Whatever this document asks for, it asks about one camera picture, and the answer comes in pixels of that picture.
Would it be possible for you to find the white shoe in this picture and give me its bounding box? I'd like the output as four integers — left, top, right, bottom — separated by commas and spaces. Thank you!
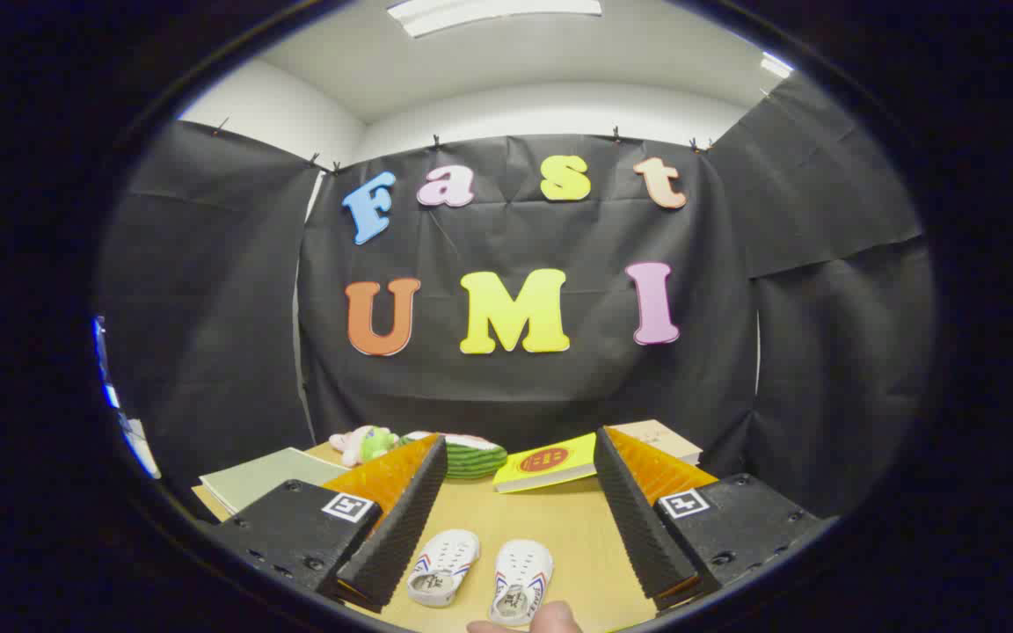
407, 528, 481, 608
489, 539, 554, 627

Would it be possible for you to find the beige book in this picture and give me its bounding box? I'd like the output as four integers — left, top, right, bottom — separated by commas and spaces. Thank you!
612, 419, 703, 466

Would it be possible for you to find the green fabric storage box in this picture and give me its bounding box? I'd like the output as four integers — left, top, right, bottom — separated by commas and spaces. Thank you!
199, 447, 351, 520

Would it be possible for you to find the long ceiling light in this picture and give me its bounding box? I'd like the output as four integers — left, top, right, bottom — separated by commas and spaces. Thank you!
386, 0, 602, 39

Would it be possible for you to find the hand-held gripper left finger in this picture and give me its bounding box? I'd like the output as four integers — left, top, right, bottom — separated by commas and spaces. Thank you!
206, 433, 449, 615

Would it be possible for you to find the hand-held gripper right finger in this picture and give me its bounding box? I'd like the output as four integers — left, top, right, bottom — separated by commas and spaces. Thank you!
593, 426, 829, 611

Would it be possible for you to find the pink and green plush toy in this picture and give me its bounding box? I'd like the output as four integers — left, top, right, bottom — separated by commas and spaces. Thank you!
329, 426, 400, 469

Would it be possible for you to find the yellow book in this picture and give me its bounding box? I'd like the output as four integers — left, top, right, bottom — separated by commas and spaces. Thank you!
493, 433, 600, 494

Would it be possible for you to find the green striped watermelon plush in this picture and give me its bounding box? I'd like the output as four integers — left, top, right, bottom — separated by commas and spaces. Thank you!
399, 430, 509, 480

